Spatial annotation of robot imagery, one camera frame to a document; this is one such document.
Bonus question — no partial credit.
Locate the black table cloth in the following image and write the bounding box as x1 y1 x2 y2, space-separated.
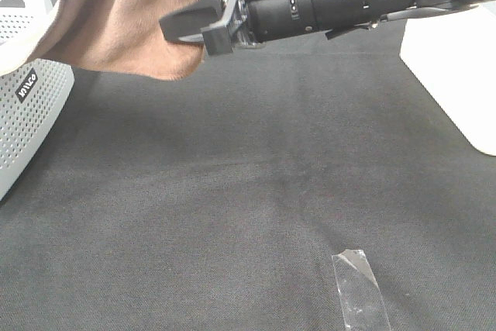
1 22 495 330

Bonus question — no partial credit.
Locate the white storage box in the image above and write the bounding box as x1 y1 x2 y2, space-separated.
399 5 495 156

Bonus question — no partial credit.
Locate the clear tape strip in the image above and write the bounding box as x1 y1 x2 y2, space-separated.
332 249 391 330

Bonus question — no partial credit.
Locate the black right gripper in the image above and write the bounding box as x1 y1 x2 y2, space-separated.
159 0 310 55

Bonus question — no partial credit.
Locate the grey perforated laundry basket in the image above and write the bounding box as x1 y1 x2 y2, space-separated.
1 0 74 196

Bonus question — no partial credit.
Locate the brown towel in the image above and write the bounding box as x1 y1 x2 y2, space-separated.
0 0 205 81

